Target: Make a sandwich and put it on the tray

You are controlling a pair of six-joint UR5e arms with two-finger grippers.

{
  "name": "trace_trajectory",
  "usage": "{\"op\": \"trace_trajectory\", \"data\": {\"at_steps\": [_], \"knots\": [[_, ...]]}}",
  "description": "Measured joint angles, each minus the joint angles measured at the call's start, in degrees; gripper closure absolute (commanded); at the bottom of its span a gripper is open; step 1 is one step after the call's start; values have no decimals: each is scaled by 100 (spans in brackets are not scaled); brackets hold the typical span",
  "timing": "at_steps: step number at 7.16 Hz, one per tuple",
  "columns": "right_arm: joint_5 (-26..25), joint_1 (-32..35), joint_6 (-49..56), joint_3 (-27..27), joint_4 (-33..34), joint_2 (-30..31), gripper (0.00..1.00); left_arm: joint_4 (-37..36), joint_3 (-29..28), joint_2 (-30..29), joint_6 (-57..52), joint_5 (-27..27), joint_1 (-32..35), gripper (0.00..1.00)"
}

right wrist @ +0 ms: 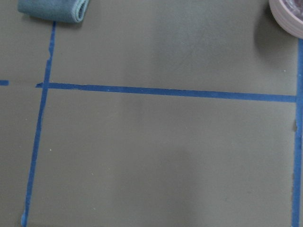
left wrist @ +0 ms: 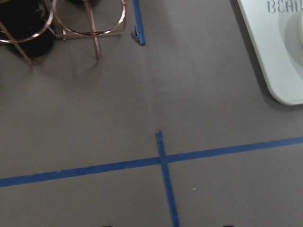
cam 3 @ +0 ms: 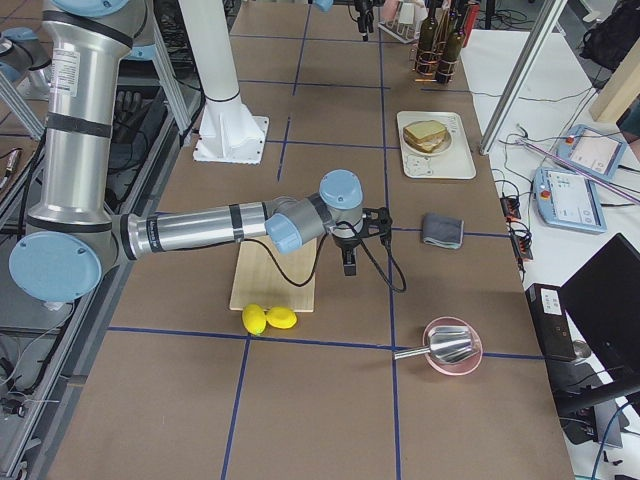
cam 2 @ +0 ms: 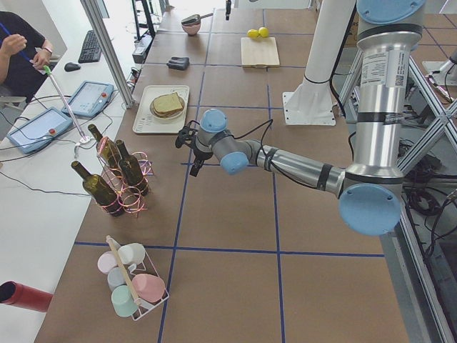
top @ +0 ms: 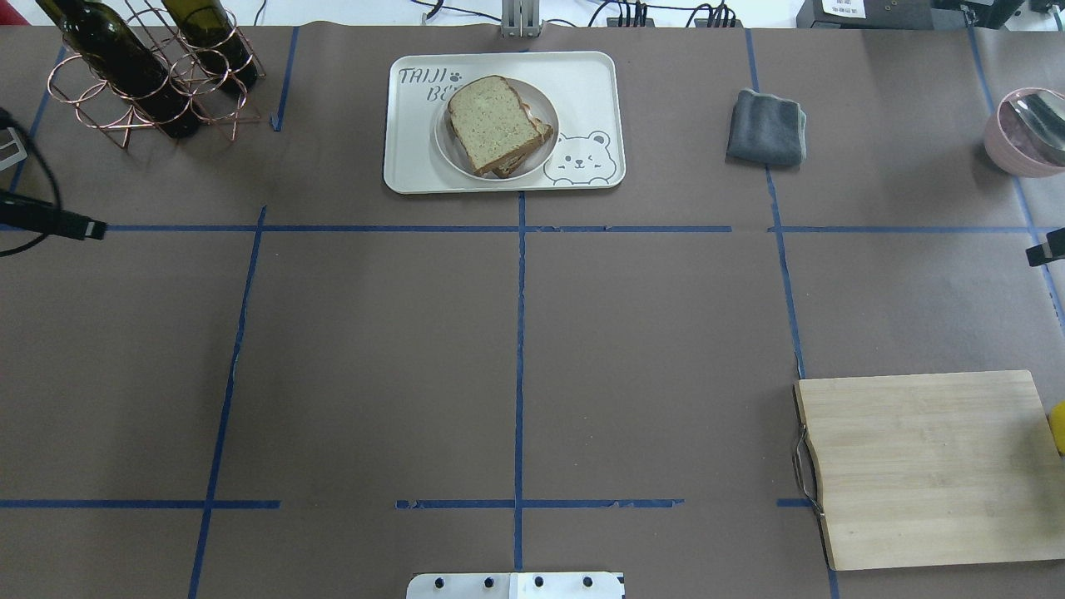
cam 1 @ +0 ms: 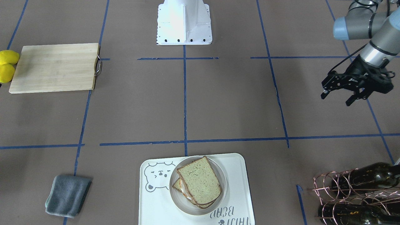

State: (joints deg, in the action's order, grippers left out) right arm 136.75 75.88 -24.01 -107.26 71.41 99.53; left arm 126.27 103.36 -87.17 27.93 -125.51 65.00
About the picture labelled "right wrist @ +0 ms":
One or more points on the folded grey cloth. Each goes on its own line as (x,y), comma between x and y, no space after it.
(67,11)

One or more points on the pink bowl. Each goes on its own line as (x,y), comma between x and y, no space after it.
(289,15)

